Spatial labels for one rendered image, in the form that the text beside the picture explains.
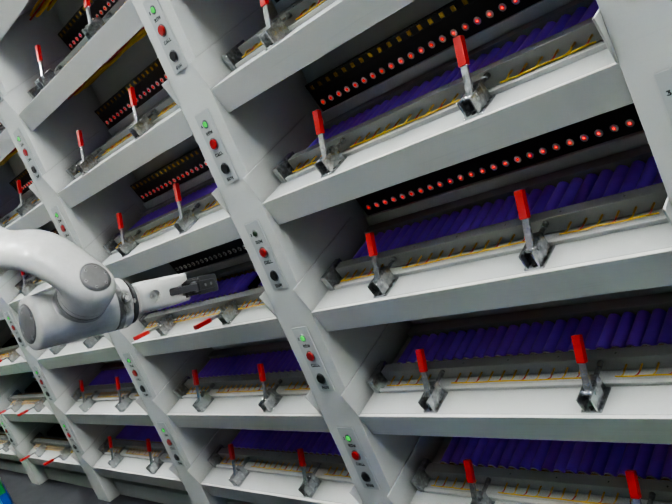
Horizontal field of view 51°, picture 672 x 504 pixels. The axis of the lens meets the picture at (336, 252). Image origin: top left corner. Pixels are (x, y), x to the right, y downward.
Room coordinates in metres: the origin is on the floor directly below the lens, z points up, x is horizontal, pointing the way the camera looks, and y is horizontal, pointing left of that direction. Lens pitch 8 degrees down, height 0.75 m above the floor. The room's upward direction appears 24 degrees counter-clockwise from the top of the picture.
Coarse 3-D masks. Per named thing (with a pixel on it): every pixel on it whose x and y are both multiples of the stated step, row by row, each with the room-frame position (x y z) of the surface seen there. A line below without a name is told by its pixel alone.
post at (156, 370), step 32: (32, 32) 1.74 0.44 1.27; (0, 64) 1.67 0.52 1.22; (32, 64) 1.72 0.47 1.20; (64, 128) 1.72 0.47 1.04; (96, 128) 1.77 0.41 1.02; (128, 192) 1.77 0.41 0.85; (96, 224) 1.70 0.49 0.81; (128, 352) 1.69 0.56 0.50; (192, 352) 1.75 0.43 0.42; (160, 384) 1.67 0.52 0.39; (160, 416) 1.69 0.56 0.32; (192, 448) 1.68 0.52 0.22; (192, 480) 1.68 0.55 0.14
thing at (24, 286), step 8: (56, 232) 2.15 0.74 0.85; (24, 272) 2.09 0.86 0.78; (16, 280) 2.22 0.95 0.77; (24, 280) 2.08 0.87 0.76; (32, 280) 2.17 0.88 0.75; (40, 280) 2.08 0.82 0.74; (0, 288) 2.19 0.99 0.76; (8, 288) 2.20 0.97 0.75; (16, 288) 2.22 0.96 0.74; (24, 288) 2.07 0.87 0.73; (32, 288) 2.08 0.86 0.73; (40, 288) 2.00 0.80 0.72; (48, 288) 1.91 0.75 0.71; (0, 296) 2.18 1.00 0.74; (8, 296) 2.20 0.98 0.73; (16, 296) 2.21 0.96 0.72; (24, 296) 2.08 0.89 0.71; (8, 304) 2.19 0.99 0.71; (16, 304) 2.15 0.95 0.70; (16, 312) 2.20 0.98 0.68
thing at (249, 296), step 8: (256, 288) 1.33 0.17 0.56; (224, 296) 1.41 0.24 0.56; (232, 296) 1.38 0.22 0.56; (240, 296) 1.35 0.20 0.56; (248, 296) 1.33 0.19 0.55; (256, 296) 1.31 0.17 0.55; (192, 304) 1.51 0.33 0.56; (200, 304) 1.47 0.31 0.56; (208, 304) 1.44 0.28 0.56; (216, 304) 1.42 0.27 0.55; (224, 304) 1.40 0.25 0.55; (240, 304) 1.37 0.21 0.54; (248, 304) 1.32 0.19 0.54; (264, 304) 1.28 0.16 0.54; (160, 312) 1.62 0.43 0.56; (168, 312) 1.58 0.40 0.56; (176, 312) 1.55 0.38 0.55; (184, 312) 1.53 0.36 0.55; (192, 312) 1.51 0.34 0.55; (200, 312) 1.48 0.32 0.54; (152, 320) 1.65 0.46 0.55; (176, 320) 1.54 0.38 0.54; (184, 320) 1.51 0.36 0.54
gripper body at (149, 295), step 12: (168, 276) 1.20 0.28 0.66; (180, 276) 1.19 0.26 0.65; (132, 288) 1.15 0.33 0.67; (144, 288) 1.15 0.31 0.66; (156, 288) 1.16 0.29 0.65; (168, 288) 1.17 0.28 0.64; (144, 300) 1.14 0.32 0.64; (156, 300) 1.17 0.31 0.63; (168, 300) 1.17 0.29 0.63; (180, 300) 1.18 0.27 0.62; (144, 312) 1.16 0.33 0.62
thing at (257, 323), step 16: (240, 256) 1.53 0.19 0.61; (192, 272) 1.69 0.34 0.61; (144, 320) 1.68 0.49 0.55; (192, 320) 1.50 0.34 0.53; (240, 320) 1.31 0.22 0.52; (256, 320) 1.26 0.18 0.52; (272, 320) 1.22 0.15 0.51; (128, 336) 1.66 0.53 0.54; (144, 336) 1.63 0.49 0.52; (160, 336) 1.55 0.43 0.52; (176, 336) 1.49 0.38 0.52; (192, 336) 1.44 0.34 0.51; (208, 336) 1.40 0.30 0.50; (224, 336) 1.36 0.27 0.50; (240, 336) 1.32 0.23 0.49; (256, 336) 1.29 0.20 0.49; (272, 336) 1.25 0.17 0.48; (144, 352) 1.65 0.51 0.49; (160, 352) 1.59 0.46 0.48
